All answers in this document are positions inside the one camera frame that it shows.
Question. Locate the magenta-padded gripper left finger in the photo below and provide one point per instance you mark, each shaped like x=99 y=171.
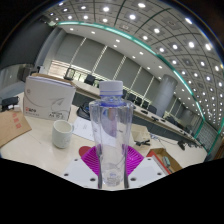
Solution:
x=90 y=160

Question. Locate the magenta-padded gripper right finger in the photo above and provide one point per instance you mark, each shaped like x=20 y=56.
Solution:
x=135 y=160

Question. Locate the clear plastic water bottle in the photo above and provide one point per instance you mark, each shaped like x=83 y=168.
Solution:
x=111 y=133

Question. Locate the black hand tool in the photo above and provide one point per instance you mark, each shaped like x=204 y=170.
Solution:
x=142 y=143

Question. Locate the brown red-edged cardboard tray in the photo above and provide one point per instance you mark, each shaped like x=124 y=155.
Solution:
x=159 y=154

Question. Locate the cream open cardboard box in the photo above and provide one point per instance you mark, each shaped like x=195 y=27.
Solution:
x=140 y=132

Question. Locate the small green box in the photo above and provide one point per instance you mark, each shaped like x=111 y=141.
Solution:
x=166 y=162

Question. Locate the white ceramic mug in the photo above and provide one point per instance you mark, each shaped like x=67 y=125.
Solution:
x=62 y=134

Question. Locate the long curved conference desk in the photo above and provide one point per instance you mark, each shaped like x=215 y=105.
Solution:
x=143 y=118

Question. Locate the black desk phone console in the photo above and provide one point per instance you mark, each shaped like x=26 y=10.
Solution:
x=83 y=111

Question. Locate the black desk microphone units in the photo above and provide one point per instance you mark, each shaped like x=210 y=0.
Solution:
x=144 y=111

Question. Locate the white copy paper box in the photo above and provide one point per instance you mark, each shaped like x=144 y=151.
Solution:
x=48 y=98

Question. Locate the row of black office chairs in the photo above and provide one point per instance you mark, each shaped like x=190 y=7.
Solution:
x=89 y=79

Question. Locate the brown cardboard envelope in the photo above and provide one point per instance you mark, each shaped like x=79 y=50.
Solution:
x=11 y=126

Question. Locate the black power adapter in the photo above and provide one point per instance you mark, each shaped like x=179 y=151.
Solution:
x=10 y=101

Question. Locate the round ceiling lights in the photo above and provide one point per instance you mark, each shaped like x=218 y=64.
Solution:
x=156 y=30

